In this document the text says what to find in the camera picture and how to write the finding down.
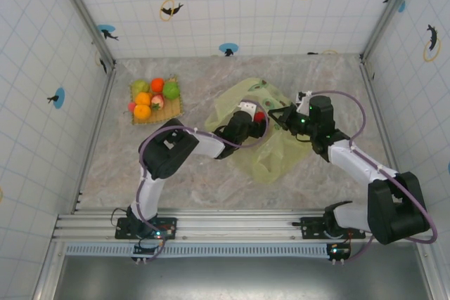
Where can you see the red wrinkled apple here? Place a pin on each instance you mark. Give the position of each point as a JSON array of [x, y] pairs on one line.
[[259, 116]]

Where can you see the yellow translucent plastic bag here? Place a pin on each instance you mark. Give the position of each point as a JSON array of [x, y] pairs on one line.
[[281, 159]]

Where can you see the yellow-green wrinkled fruit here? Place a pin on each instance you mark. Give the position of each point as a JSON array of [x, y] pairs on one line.
[[140, 86]]

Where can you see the small pink peach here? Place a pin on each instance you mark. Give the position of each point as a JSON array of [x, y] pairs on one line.
[[131, 107]]

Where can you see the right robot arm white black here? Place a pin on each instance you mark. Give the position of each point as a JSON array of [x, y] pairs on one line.
[[355, 159]]

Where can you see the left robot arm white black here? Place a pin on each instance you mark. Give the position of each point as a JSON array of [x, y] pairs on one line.
[[165, 149]]

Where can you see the woven bamboo tray green rim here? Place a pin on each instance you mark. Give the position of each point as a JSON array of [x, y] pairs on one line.
[[168, 110]]

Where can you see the bright green wrinkled fruit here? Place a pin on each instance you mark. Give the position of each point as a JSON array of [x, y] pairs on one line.
[[171, 90]]

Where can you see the dark orange tangerine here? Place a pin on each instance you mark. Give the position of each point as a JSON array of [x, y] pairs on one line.
[[157, 85]]

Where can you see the small controller board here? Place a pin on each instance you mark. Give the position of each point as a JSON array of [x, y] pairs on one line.
[[339, 251], [144, 251]]

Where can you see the steel front shelf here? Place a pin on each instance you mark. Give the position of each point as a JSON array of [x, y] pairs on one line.
[[242, 279]]

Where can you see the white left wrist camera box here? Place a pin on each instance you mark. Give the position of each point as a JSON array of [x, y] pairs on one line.
[[247, 108]]

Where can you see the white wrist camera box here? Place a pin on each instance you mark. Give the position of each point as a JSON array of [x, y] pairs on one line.
[[302, 101], [247, 108]]

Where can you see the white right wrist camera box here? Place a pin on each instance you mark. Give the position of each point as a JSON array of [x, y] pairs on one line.
[[302, 101]]

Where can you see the aluminium mounting rail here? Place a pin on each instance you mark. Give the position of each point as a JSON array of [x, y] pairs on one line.
[[228, 224]]

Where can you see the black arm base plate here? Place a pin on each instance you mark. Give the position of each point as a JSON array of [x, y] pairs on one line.
[[123, 229], [311, 228]]

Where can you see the aluminium corner post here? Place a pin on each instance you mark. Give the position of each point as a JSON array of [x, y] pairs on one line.
[[84, 15], [390, 12]]

